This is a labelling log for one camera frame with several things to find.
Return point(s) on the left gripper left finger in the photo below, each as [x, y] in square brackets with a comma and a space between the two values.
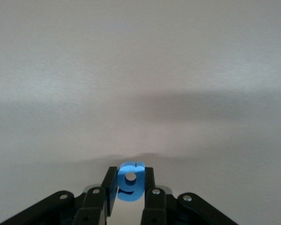
[89, 206]

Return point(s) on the blue foam digit six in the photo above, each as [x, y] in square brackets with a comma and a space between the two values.
[131, 189]

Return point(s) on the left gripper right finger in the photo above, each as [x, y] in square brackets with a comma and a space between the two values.
[154, 206]

